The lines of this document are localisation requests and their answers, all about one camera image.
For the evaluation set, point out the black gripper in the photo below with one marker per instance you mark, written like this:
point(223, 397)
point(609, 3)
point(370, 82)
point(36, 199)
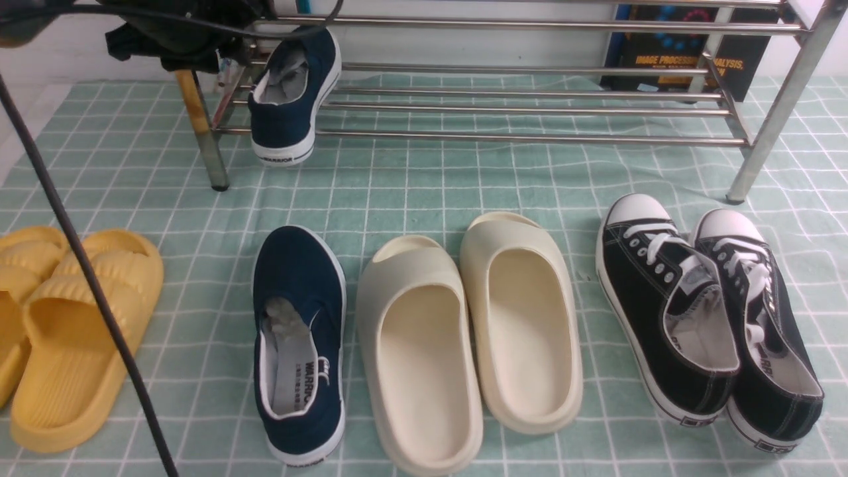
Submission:
point(179, 46)

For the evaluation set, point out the navy canvas shoe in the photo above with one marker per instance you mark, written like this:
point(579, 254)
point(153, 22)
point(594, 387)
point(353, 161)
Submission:
point(299, 298)
point(298, 77)

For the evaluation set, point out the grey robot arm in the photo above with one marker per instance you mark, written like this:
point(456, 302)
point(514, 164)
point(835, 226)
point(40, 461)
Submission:
point(22, 21)

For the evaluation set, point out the silver metal shoe rack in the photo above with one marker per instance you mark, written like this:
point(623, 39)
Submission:
point(708, 95)

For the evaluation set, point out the teal vertical pole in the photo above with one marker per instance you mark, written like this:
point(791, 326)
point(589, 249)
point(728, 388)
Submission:
point(304, 7)

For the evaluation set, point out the yellow slide slipper left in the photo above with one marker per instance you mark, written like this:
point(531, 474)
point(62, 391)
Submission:
point(28, 257)

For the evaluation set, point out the yellow slide slipper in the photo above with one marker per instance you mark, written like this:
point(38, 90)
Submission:
point(74, 373)
point(28, 257)

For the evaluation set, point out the yellow slide slipper right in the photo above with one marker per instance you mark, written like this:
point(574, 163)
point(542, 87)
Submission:
point(74, 373)

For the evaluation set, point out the cream foam slipper left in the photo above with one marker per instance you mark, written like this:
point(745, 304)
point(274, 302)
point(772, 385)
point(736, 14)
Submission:
point(414, 333)

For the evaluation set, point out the cream foam slipper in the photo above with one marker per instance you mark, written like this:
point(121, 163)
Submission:
point(414, 333)
point(523, 314)

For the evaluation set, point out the cream foam slipper right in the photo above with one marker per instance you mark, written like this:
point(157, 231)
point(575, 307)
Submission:
point(523, 314)

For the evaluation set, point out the green checkered tablecloth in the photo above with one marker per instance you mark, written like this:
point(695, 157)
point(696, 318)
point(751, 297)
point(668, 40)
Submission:
point(123, 155)

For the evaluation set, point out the dark image processing book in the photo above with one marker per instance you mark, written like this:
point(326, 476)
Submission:
point(737, 58)

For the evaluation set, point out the black canvas sneaker left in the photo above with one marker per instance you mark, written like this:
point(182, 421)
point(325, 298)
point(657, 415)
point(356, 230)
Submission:
point(669, 299)

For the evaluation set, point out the black canvas sneaker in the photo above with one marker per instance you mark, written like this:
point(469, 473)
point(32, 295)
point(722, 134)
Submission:
point(669, 299)
point(777, 398)

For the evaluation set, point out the black canvas sneaker right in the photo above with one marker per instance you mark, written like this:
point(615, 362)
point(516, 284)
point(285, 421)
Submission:
point(777, 398)

